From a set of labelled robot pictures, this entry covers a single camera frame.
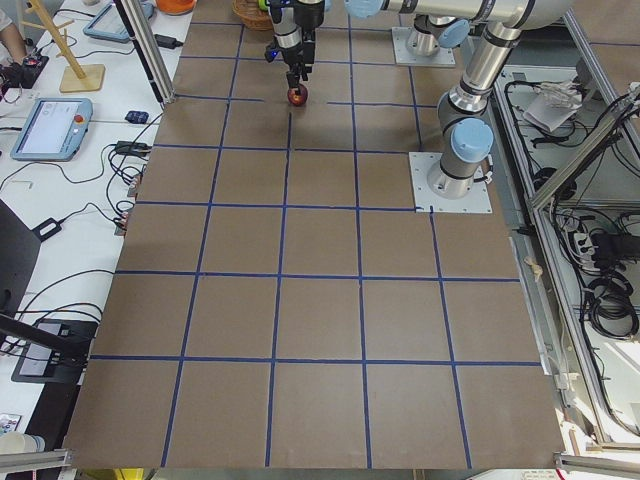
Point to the dark red apple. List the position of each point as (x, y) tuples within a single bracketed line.
[(298, 96)]

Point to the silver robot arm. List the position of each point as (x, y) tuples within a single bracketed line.
[(449, 31), (467, 138)]

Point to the woven wicker basket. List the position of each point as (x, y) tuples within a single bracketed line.
[(250, 14)]

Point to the black power adapter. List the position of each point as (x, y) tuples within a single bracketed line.
[(168, 42)]

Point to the orange bucket with lid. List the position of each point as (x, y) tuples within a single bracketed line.
[(175, 7)]

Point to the small blue device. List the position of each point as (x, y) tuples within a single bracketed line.
[(137, 117)]

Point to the far blue teach pendant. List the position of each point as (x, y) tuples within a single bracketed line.
[(107, 25)]

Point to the blue teach pendant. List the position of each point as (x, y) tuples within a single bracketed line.
[(107, 25), (54, 130)]

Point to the wooden stand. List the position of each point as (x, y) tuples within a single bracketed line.
[(76, 77)]

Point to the near blue teach pendant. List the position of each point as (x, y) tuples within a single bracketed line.
[(54, 130)]

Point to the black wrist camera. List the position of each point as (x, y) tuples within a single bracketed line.
[(271, 51)]

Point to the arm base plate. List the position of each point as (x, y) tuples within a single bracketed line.
[(414, 48), (434, 192)]

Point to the aluminium frame post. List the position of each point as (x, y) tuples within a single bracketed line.
[(145, 45)]

